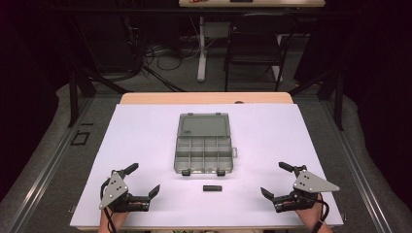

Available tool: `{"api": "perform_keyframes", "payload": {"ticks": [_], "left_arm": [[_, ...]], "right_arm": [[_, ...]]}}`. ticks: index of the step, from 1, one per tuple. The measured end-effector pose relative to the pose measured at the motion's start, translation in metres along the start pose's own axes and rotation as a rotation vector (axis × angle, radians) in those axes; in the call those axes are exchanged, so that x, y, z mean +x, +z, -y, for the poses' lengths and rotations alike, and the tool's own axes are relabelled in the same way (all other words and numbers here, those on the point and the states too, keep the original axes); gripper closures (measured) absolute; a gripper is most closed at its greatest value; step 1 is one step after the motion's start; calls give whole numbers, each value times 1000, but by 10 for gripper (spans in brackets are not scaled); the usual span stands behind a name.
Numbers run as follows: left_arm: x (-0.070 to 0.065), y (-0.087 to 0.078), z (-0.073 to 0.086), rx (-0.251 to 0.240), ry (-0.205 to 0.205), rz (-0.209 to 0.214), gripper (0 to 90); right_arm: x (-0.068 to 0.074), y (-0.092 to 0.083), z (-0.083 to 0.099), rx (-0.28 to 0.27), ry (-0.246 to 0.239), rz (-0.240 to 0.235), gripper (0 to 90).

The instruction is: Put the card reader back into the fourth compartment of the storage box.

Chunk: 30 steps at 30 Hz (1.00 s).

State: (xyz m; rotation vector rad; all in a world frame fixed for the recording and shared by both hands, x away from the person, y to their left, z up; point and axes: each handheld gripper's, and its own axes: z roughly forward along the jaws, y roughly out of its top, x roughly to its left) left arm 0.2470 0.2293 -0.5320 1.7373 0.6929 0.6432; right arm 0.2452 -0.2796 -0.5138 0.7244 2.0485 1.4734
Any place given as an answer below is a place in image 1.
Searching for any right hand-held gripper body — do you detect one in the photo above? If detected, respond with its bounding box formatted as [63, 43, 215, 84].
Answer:
[271, 164, 341, 214]

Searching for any black folding chair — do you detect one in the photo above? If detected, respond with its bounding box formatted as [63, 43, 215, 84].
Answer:
[223, 13, 299, 93]

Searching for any bundle of floor cables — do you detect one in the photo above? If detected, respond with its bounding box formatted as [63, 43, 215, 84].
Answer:
[127, 18, 202, 82]

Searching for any person's right hand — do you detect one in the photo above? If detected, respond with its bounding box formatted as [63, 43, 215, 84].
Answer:
[293, 193, 333, 233]

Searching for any wooden table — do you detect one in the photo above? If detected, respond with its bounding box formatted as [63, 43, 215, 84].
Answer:
[119, 91, 294, 106]

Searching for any black metal stand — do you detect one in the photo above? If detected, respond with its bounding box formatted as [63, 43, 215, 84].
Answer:
[66, 13, 134, 129]
[288, 13, 346, 132]

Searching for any white-legged background desk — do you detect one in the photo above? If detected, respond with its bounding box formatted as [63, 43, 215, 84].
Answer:
[178, 0, 326, 83]

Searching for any clear grey compartment box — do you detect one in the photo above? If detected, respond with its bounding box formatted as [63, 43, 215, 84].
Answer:
[173, 112, 239, 178]

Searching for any white table mat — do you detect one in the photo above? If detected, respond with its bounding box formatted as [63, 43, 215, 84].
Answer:
[69, 103, 345, 228]

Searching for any metal floor rail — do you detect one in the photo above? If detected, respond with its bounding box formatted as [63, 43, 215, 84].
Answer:
[320, 96, 395, 233]
[9, 96, 95, 233]

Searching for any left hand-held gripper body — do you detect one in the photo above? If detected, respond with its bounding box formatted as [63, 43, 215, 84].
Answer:
[98, 169, 153, 214]

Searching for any person's left hand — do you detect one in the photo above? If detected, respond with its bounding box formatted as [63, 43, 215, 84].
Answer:
[97, 207, 129, 233]

